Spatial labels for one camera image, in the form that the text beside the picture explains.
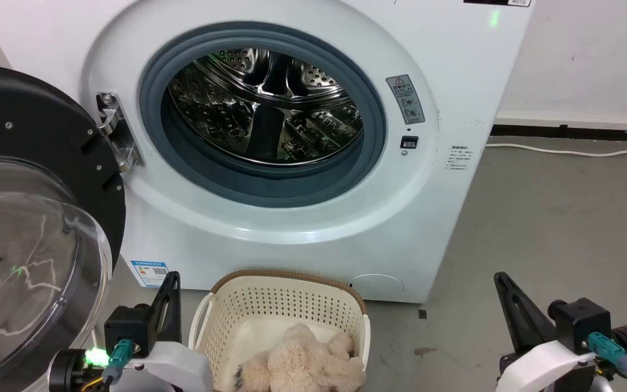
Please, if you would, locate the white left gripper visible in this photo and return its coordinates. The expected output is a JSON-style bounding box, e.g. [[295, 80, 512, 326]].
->
[[126, 271, 214, 392]]

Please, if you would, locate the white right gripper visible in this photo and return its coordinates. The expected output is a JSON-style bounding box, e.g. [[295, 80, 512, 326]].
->
[[494, 271, 598, 392]]

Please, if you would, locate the white front-load washing machine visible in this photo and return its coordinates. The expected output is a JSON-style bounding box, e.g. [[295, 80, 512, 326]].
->
[[0, 0, 534, 304]]

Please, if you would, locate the black washer door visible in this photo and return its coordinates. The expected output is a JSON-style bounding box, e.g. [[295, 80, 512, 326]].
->
[[0, 63, 127, 392]]

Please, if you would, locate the blue energy label sticker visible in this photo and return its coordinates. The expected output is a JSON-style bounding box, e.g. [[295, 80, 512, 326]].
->
[[130, 260, 170, 288]]

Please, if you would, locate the cream perforated laundry basket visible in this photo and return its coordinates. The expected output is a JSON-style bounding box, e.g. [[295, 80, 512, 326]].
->
[[188, 269, 371, 392]]

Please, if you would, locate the beige plush toy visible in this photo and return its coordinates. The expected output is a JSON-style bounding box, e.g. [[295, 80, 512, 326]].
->
[[232, 323, 366, 392]]

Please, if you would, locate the round white filter cover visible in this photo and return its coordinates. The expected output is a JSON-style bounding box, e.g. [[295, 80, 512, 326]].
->
[[349, 273, 404, 300]]

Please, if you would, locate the small text sticker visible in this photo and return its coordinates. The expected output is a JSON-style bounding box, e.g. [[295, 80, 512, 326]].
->
[[445, 144, 472, 172]]

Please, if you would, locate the chrome door hinge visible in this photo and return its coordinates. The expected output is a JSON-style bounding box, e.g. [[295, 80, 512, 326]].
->
[[96, 93, 145, 173]]

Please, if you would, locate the black baseboard strip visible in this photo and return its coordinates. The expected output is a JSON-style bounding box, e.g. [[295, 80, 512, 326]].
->
[[490, 124, 627, 143]]

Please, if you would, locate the grey rubber door gasket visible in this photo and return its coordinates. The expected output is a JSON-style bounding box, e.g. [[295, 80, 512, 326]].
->
[[139, 23, 388, 209]]

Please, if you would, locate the stainless steel drum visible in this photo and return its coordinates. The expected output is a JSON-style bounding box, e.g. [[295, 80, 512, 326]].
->
[[168, 48, 364, 167]]

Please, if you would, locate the grey warning sticker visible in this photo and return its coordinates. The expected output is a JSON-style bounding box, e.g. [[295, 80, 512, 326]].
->
[[385, 75, 426, 125]]

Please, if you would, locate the teal left connector cable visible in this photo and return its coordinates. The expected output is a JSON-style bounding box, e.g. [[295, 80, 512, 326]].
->
[[101, 339, 134, 388]]

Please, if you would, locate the teal connector cable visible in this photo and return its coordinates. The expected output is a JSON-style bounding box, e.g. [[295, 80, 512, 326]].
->
[[101, 339, 134, 388], [587, 332, 627, 392]]

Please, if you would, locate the teal right connector cable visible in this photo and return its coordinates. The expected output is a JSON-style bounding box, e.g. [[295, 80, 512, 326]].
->
[[587, 332, 627, 392]]

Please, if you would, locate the white floor cable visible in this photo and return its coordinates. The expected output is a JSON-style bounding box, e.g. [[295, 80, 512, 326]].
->
[[485, 143, 627, 158]]

